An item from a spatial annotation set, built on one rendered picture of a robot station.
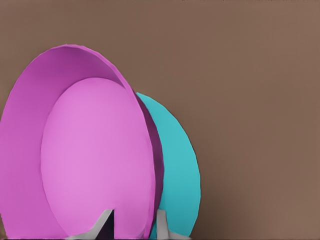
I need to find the pink plate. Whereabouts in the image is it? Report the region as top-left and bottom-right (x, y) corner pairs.
(0, 44), (166, 240)

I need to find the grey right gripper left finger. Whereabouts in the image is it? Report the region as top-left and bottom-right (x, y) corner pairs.
(66, 208), (115, 240)

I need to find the blue plate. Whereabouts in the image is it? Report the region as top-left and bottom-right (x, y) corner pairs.
(135, 91), (202, 238)

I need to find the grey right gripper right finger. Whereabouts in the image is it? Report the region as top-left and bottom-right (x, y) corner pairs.
(149, 209), (191, 240)

